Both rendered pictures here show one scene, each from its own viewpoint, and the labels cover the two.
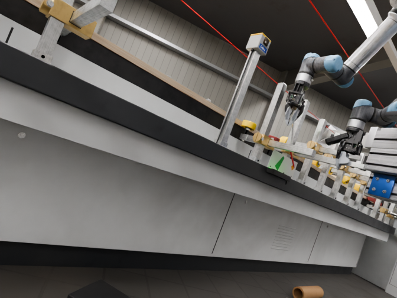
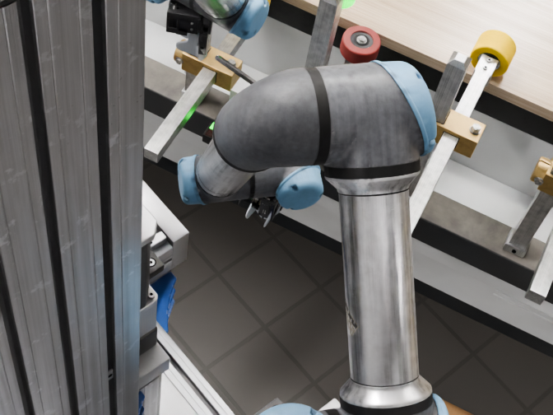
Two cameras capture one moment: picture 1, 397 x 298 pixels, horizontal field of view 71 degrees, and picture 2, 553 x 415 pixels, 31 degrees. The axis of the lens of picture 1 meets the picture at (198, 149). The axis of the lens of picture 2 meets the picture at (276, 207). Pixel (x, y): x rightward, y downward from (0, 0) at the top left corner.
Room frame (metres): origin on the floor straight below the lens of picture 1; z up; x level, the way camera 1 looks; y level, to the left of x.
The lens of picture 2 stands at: (0.79, -1.54, 2.41)
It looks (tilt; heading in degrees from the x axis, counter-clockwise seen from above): 56 degrees down; 56
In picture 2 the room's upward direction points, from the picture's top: 13 degrees clockwise
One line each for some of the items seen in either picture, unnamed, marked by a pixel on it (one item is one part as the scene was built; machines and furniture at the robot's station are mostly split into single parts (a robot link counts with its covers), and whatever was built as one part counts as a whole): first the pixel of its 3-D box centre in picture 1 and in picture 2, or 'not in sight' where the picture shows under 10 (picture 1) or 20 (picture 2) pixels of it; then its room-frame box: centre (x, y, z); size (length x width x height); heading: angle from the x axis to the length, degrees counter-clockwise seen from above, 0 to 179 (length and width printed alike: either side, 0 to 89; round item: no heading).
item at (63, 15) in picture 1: (68, 17); not in sight; (0.76, 0.47, 0.84); 0.13 x 0.06 x 0.05; 130
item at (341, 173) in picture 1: (341, 172); not in sight; (2.03, -1.05, 0.90); 0.03 x 0.03 x 0.48; 40
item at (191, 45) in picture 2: (293, 116); (191, 47); (1.33, -0.37, 0.97); 0.06 x 0.03 x 0.09; 150
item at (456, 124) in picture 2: (315, 147); (445, 127); (1.72, -0.68, 0.94); 0.13 x 0.06 x 0.05; 130
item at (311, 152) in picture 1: (273, 144); (204, 81); (1.37, -0.34, 0.82); 0.43 x 0.03 x 0.04; 40
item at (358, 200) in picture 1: (362, 188); not in sight; (2.35, -1.43, 0.89); 0.03 x 0.03 x 0.48; 40
